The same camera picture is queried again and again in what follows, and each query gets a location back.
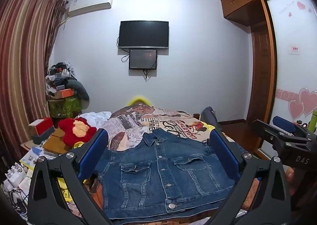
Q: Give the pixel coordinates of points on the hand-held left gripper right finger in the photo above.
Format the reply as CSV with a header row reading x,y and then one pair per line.
x,y
223,155

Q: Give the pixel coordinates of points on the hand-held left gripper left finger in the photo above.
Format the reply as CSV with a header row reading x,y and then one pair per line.
x,y
98,146

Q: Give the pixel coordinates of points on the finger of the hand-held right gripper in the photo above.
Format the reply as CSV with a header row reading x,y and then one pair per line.
x,y
283,122
270,133

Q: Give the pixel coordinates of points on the blue denim jacket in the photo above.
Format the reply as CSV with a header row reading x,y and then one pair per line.
x,y
158,165

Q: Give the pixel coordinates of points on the person's right hand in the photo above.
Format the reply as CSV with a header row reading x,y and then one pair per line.
x,y
291,180

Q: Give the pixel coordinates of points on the red plush toy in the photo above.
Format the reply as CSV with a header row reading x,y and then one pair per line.
x,y
76,129

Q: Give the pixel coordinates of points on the white cloth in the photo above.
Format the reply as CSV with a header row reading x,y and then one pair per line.
x,y
95,118

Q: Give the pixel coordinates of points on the green bottle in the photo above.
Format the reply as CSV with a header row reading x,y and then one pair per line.
x,y
314,121

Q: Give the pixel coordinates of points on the yellow fleece blanket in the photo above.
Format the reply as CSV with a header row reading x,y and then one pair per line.
x,y
210,126

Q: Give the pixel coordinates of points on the dark blue backpack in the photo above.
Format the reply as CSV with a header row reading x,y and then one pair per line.
x,y
209,116

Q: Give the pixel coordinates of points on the brown wooden box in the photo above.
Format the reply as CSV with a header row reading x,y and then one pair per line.
x,y
55,144

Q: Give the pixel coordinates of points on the printed blanket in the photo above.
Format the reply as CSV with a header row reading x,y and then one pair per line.
x,y
138,121

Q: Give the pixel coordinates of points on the green patterned bag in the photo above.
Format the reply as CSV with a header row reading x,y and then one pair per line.
x,y
64,107

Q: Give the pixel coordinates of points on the brown wooden door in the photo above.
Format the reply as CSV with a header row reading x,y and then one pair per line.
x,y
260,71

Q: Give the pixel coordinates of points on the grey box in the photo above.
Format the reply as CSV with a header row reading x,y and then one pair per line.
x,y
43,137

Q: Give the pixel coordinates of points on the yellow bag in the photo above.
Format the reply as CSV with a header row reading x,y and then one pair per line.
x,y
63,190

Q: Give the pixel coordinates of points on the grey cloth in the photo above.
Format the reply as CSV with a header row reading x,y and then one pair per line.
x,y
80,91

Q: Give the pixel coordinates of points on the red box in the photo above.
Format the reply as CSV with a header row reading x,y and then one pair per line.
x,y
42,124

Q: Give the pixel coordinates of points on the yellow plush pillow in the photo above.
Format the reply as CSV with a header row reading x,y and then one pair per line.
x,y
138,100

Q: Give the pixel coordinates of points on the orange box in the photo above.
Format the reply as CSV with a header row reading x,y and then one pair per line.
x,y
64,93

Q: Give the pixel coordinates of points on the stack of booklets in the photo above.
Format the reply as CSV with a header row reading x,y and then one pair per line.
x,y
34,156

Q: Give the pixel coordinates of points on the pile of clutter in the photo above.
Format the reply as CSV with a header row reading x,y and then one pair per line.
x,y
59,73

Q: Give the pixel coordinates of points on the white chargers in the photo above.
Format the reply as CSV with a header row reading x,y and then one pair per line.
x,y
16,178

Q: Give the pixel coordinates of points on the striped brown curtain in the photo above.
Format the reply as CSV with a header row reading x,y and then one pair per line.
x,y
24,66

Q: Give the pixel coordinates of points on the white air conditioner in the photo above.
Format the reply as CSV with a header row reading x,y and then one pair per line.
x,y
90,2

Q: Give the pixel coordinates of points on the small black wall monitor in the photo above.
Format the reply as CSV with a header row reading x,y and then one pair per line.
x,y
143,59

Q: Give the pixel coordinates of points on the black wall television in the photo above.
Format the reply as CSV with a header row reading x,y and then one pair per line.
x,y
143,34

